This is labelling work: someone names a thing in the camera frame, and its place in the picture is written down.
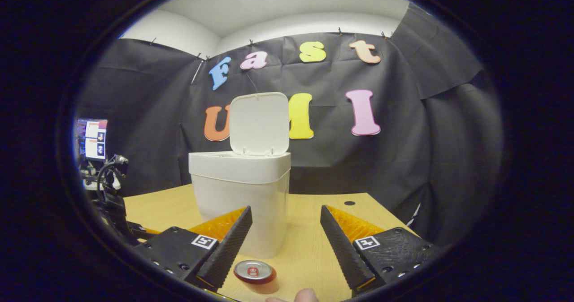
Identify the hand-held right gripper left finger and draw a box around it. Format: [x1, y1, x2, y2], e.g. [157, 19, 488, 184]
[133, 206, 253, 293]

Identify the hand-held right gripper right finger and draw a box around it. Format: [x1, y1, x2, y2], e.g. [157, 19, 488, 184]
[320, 205, 442, 295]

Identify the red pop can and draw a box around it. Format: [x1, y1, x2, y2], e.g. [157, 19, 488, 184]
[233, 260, 278, 294]

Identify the white desktop garbage bin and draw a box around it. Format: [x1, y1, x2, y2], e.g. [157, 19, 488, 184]
[188, 91, 291, 260]

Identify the wooden desktop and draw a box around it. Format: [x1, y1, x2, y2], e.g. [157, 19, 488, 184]
[123, 183, 415, 302]

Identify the computer monitor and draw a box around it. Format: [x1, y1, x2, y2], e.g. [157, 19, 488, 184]
[76, 119, 109, 161]

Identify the black backdrop cloth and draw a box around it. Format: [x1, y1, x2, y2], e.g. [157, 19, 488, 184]
[74, 4, 505, 249]

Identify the black cable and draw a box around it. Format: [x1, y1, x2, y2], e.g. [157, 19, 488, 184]
[96, 155, 130, 199]

